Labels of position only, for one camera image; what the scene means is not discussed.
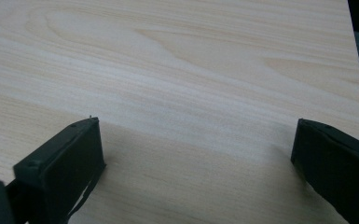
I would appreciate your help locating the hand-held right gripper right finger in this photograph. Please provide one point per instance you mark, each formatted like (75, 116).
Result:
(338, 165)

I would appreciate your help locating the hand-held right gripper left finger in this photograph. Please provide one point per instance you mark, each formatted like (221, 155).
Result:
(59, 168)

